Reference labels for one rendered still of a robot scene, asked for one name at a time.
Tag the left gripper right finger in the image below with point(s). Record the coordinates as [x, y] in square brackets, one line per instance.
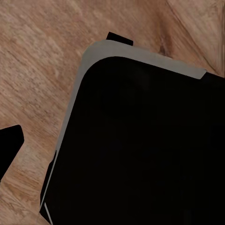
[217, 139]

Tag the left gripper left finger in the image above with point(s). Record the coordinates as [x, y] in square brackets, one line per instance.
[11, 140]

